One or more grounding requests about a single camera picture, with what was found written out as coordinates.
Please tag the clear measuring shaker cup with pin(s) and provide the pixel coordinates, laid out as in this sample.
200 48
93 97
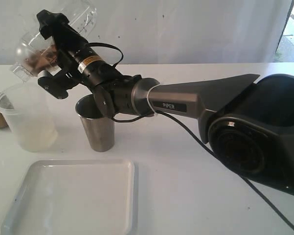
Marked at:
80 13

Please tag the clear dome lid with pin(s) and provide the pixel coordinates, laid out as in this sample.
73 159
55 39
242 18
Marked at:
30 43

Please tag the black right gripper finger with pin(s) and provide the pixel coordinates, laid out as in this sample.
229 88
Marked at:
47 20

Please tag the white rectangular tray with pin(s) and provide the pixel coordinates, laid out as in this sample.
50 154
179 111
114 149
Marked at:
73 197

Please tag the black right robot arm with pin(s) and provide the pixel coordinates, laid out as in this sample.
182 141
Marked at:
247 120

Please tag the pile of coins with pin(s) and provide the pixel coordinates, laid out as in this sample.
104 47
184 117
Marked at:
45 59

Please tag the translucent plastic container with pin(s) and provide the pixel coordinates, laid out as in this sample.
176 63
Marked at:
26 112

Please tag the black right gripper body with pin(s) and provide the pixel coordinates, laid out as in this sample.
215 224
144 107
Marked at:
68 43

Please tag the stainless steel tumbler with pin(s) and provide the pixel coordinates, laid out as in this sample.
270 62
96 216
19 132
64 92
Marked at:
99 129

